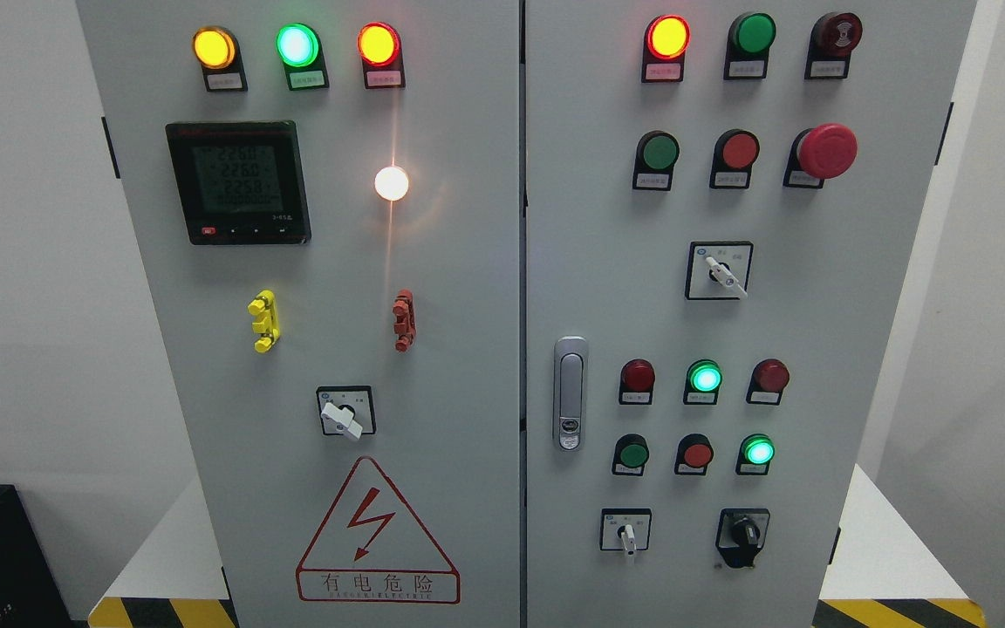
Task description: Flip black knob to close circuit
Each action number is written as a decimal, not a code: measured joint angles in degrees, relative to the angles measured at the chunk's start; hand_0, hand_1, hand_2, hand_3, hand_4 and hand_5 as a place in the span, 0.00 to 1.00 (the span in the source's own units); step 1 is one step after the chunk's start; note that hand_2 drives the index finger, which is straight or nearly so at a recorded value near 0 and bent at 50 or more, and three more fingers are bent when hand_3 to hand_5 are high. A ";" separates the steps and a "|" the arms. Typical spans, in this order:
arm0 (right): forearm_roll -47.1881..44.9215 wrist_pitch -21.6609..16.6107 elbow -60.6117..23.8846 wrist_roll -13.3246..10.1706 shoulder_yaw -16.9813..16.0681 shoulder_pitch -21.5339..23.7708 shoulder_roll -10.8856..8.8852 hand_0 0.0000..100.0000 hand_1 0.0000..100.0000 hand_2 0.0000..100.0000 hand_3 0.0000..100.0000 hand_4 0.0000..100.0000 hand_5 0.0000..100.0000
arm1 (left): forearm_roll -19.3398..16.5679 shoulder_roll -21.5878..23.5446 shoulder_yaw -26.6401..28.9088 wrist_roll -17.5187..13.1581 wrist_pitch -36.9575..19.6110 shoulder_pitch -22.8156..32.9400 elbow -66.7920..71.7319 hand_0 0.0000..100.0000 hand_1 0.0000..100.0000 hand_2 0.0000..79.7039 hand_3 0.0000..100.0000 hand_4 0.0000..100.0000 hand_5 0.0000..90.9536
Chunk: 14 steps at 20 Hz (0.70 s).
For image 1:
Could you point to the silver door handle lock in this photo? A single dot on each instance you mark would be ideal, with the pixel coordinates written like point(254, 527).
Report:
point(570, 360)

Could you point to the red electric danger sticker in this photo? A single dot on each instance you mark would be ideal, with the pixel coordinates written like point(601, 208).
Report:
point(372, 547)

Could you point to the green unlit lamp top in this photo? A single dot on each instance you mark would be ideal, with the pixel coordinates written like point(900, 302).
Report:
point(749, 39)

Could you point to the white platform with hazard stripes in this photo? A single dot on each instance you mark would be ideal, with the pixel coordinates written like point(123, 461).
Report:
point(881, 575)

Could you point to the green lamp lower right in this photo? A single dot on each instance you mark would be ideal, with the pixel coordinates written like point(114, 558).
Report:
point(755, 454)

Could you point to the dark red buzzer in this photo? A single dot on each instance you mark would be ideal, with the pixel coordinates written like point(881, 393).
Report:
point(832, 40)

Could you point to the green push button lower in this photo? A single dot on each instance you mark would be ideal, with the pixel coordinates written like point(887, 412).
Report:
point(630, 455)

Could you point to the white rotary switch upper right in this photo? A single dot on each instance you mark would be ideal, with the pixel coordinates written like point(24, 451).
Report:
point(718, 271)

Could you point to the grey left cabinet door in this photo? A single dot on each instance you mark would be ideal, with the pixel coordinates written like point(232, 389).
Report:
point(447, 410)

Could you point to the white rotary switch left door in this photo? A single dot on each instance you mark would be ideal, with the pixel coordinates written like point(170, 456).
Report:
point(346, 411)

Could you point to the white rotary switch lower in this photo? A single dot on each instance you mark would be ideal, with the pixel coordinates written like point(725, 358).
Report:
point(625, 530)

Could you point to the red push button upper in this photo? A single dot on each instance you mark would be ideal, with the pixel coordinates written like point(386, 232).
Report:
point(735, 152)

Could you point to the green push button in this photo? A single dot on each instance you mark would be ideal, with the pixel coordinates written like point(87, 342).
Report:
point(657, 152)
point(630, 455)

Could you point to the red lamp middle right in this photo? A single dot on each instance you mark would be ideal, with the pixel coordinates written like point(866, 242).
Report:
point(767, 382)

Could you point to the red terminal connector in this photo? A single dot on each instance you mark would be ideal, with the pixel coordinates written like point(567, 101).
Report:
point(404, 326)

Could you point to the white rotary switch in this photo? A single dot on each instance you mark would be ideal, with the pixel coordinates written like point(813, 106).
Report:
point(718, 271)
point(625, 530)

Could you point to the black knob switch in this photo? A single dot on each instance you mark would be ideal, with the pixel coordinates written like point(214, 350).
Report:
point(741, 535)

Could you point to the green lit lamp middle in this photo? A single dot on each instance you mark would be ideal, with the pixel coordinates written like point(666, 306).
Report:
point(703, 382)

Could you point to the white lit lamp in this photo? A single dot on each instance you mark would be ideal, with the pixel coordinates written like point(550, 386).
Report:
point(391, 183)

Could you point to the red lit indicator lamp left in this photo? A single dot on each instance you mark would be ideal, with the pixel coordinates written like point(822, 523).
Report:
point(380, 50)

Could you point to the black digital power meter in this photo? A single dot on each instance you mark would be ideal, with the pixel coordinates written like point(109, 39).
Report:
point(240, 183)

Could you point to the red lit lamp right door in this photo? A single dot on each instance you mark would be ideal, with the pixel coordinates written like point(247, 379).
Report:
point(663, 54)

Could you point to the red emergency stop button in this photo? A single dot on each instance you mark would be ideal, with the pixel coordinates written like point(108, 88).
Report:
point(819, 154)

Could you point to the yellow terminal connector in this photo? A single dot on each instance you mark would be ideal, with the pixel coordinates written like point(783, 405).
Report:
point(265, 323)

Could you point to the yellow indicator lamp top left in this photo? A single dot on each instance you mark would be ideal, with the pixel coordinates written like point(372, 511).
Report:
point(219, 56)

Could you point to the dark red lamp middle left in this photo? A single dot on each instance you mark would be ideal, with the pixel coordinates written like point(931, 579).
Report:
point(636, 383)

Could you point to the grey cabinet door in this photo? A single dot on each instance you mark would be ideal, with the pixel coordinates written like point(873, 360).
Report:
point(608, 263)
point(447, 410)

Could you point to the red push button lower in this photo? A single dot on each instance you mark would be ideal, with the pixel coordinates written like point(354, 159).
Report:
point(694, 454)

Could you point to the grey right cabinet door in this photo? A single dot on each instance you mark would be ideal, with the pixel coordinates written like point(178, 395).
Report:
point(608, 263)

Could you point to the red push button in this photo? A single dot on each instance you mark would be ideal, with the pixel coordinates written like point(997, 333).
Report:
point(735, 152)
point(694, 454)

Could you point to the green lit indicator lamp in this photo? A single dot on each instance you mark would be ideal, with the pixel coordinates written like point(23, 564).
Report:
point(302, 57)

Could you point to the green push button upper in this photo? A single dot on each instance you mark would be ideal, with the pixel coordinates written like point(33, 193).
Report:
point(657, 152)

